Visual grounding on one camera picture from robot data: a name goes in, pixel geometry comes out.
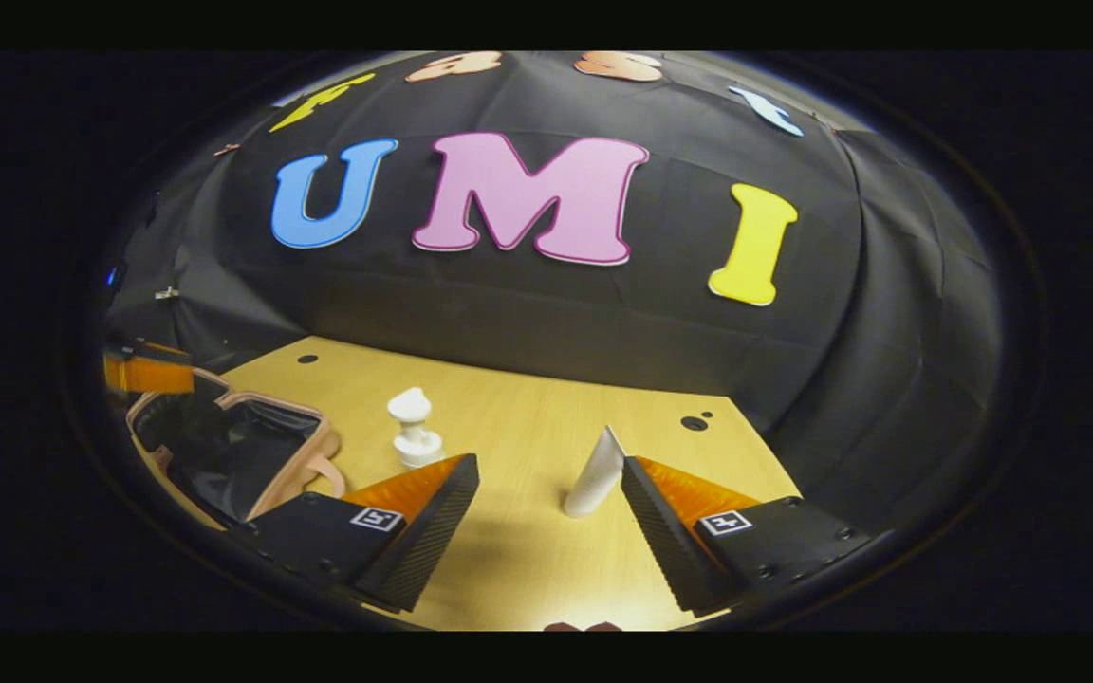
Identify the white squeeze tube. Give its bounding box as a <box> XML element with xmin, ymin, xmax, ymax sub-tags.
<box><xmin>563</xmin><ymin>425</ymin><xmax>626</xmax><ymax>519</ymax></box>

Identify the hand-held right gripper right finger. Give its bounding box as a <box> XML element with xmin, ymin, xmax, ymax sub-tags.
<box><xmin>621</xmin><ymin>455</ymin><xmax>875</xmax><ymax>616</ymax></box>

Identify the black backdrop cloth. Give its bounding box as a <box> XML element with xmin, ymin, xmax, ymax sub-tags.
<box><xmin>96</xmin><ymin>52</ymin><xmax>1008</xmax><ymax>532</ymax></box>

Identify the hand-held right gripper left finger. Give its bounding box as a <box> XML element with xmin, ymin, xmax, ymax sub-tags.
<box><xmin>229</xmin><ymin>452</ymin><xmax>481</xmax><ymax>613</ymax></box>

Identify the white pump bottle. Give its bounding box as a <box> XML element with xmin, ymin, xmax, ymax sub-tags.
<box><xmin>387</xmin><ymin>387</ymin><xmax>444</xmax><ymax>470</ymax></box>

